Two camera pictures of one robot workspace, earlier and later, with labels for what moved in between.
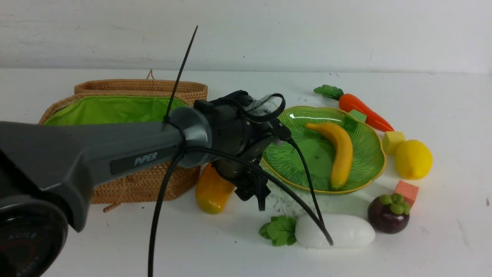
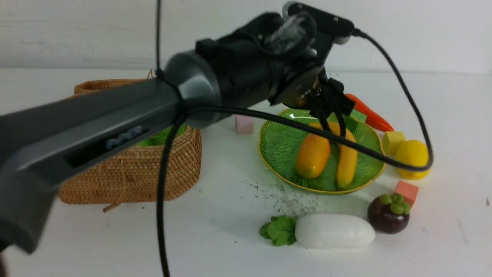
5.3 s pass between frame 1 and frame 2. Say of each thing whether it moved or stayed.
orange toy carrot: stayed
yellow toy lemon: stayed
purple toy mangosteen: stayed
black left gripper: moved
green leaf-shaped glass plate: stayed
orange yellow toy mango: moved
